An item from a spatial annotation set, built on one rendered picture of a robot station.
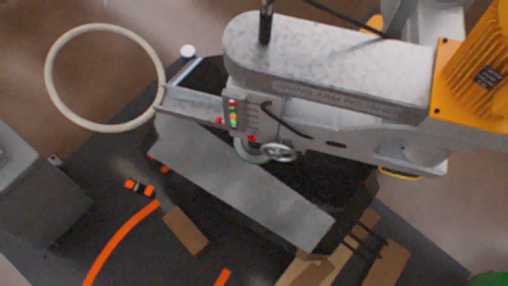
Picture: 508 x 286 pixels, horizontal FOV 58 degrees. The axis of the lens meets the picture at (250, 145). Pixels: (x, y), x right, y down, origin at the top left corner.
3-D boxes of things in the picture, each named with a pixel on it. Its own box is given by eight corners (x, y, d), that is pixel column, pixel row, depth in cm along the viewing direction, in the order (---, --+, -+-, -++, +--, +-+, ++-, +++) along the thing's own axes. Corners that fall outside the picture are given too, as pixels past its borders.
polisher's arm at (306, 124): (434, 145, 198) (490, 90, 153) (428, 196, 190) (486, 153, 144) (268, 106, 204) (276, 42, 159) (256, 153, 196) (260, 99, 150)
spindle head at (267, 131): (321, 113, 199) (342, 56, 158) (312, 159, 191) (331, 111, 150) (242, 94, 202) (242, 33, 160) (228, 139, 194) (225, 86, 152)
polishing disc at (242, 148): (286, 134, 220) (287, 133, 219) (265, 171, 213) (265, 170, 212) (248, 114, 223) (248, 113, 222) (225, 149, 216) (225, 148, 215)
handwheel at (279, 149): (300, 144, 190) (304, 129, 177) (294, 166, 187) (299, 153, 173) (264, 136, 192) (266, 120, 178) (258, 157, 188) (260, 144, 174)
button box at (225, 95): (245, 127, 181) (246, 93, 155) (243, 133, 180) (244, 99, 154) (226, 123, 182) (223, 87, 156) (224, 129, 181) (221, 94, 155)
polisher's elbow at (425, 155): (398, 120, 182) (416, 96, 164) (446, 125, 181) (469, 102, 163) (399, 165, 175) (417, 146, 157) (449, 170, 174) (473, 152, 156)
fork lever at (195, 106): (315, 118, 202) (317, 113, 198) (305, 158, 195) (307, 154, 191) (165, 80, 206) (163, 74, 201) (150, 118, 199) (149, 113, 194)
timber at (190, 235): (165, 222, 287) (162, 217, 276) (180, 210, 290) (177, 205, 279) (195, 258, 279) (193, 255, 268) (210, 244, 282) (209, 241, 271)
